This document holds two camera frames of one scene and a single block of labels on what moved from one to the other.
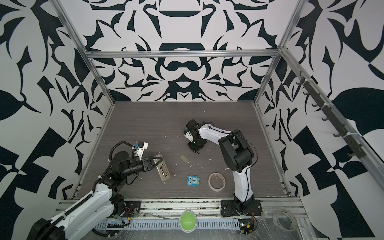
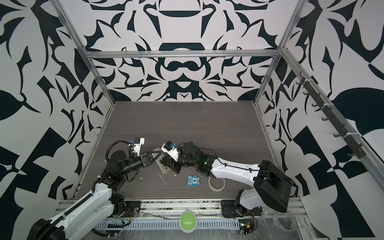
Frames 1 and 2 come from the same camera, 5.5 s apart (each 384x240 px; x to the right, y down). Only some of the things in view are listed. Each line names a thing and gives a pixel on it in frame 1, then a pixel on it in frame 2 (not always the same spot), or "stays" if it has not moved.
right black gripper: (194, 149) → (174, 165)
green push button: (188, 221) stays
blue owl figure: (193, 180) stays
